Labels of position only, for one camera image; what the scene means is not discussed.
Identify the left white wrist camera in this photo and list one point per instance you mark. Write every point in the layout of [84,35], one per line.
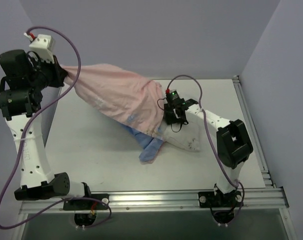
[43,45]

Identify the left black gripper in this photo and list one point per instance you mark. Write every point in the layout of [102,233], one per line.
[58,74]

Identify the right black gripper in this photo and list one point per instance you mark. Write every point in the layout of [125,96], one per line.
[172,116]

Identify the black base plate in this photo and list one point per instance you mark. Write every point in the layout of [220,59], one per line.
[96,201]
[212,199]

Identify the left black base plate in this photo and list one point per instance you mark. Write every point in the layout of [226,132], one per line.
[96,201]

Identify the aluminium rail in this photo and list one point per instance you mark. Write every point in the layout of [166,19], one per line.
[170,215]
[253,134]

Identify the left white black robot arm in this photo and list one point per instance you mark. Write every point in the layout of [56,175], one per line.
[20,104]

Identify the aluminium right side rail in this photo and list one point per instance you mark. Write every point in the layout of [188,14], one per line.
[253,134]

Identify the aluminium front rail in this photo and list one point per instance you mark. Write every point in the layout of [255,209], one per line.
[170,215]

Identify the white pillow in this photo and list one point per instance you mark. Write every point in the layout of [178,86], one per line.
[187,137]

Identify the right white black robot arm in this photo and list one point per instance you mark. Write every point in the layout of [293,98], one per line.
[228,139]

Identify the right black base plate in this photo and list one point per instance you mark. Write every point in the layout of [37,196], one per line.
[212,199]

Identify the pink blue pillowcase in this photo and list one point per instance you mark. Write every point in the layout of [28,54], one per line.
[132,100]

